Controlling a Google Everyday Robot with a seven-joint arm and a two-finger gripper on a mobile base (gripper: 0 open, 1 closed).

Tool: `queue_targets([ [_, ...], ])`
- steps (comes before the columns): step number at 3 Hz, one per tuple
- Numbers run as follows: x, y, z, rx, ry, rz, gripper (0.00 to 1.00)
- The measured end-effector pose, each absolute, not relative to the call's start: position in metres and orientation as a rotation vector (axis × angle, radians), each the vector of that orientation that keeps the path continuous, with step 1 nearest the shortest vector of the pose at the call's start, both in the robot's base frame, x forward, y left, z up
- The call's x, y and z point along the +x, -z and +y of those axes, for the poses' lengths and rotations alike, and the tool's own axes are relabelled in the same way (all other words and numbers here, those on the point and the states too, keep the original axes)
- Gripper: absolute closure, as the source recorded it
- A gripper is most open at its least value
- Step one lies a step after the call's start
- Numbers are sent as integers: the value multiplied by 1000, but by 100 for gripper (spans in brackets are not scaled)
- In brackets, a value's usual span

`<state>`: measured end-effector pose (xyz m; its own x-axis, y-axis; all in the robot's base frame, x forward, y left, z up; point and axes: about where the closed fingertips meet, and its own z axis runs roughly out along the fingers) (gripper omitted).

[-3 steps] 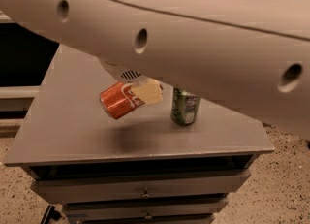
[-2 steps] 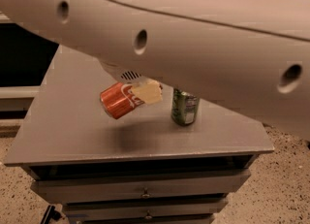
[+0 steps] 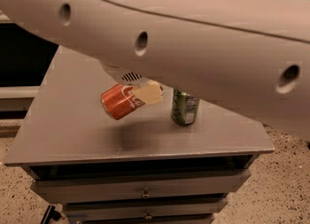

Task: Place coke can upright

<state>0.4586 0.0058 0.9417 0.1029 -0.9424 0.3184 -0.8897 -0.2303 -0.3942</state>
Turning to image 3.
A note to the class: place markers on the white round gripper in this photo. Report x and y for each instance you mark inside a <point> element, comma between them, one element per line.
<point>128,77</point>

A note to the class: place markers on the red Coca-Cola can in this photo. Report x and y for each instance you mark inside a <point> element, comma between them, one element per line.
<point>120,101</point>

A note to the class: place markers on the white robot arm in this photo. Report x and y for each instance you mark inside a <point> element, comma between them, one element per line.
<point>248,56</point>

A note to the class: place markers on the green soda can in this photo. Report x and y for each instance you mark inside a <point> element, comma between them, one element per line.
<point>184,108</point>

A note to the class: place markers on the grey drawer cabinet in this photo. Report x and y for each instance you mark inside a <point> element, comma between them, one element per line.
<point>66,133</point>

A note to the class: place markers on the top grey drawer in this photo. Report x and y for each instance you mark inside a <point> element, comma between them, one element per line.
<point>86,190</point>

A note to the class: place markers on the grey drawer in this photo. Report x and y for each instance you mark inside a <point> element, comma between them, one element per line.
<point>86,190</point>
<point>142,208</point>
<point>182,219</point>

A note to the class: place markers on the middle grey drawer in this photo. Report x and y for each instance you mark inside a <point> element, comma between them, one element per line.
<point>142,208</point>

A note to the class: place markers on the bottom grey drawer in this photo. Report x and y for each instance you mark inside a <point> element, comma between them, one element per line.
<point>182,219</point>

